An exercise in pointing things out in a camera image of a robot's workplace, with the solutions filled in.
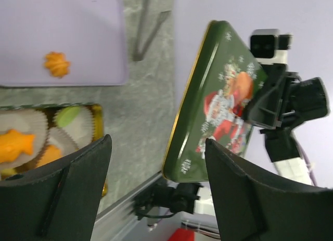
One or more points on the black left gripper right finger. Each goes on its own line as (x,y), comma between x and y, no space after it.
(252,203)

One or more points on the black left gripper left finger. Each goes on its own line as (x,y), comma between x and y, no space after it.
(57,201)

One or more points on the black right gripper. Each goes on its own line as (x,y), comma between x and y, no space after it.
(285,101)

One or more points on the orange maple leaf cookie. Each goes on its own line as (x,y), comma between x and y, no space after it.
(50,154)

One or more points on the gold tin lid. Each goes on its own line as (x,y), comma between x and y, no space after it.
(224,77)

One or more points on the orange fish cookie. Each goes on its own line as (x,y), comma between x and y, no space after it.
(15,143)

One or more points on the green round cookie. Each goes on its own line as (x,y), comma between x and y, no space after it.
(66,115)

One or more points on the metal tongs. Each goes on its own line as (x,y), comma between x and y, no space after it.
(138,53)

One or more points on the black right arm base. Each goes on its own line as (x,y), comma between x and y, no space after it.
(177,199)

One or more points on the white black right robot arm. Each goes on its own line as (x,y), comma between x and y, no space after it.
(286,154)

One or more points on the white paper cup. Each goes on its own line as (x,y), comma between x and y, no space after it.
(81,129)
(59,138)
(26,121)

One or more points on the gold green cookie tin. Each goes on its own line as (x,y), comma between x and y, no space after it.
(50,111)

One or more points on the orange flower cookie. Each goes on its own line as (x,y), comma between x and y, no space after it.
(57,64)

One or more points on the lavender plastic tray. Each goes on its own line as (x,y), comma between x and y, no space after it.
(91,34)

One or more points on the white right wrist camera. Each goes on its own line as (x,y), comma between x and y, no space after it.
(270,47)

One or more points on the aluminium frame rail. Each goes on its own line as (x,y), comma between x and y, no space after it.
(120,215)

